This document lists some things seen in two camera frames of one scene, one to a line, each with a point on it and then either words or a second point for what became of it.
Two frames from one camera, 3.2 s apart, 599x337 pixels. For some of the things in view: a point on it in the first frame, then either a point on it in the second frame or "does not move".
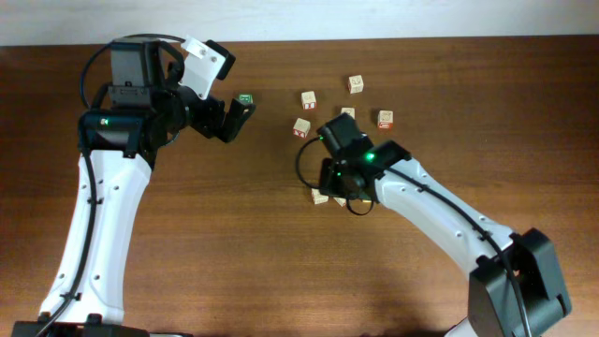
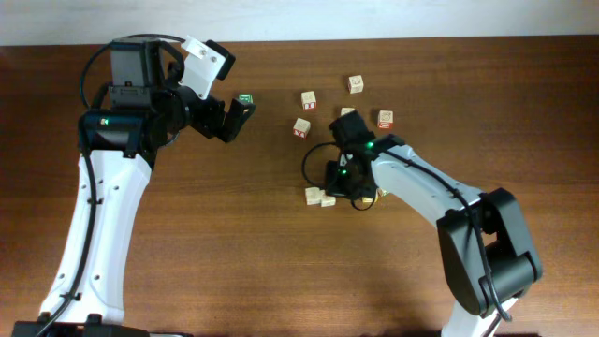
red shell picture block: x=341 y=201 → x=327 y=200
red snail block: x=386 y=120 does not move
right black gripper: x=326 y=183 does not move
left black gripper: x=210 y=122 does not move
